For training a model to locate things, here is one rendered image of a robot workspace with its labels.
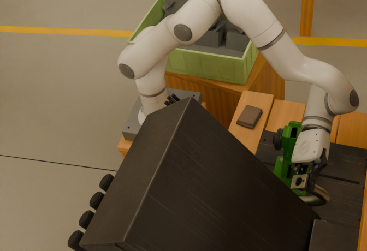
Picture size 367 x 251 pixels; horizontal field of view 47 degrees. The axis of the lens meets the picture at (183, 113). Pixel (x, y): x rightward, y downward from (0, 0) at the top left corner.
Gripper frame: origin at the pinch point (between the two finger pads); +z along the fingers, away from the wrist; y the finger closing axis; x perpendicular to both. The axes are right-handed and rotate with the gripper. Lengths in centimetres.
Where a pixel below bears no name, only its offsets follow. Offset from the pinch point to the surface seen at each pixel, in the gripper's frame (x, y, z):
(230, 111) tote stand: 20, -88, -51
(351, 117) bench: 41, -28, -45
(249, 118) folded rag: 8, -49, -33
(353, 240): 6.9, 13.0, 13.1
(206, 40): -6, -87, -80
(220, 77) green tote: 4, -79, -60
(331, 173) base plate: 31.8, -23.3, -16.7
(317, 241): 0.5, 7.9, 15.7
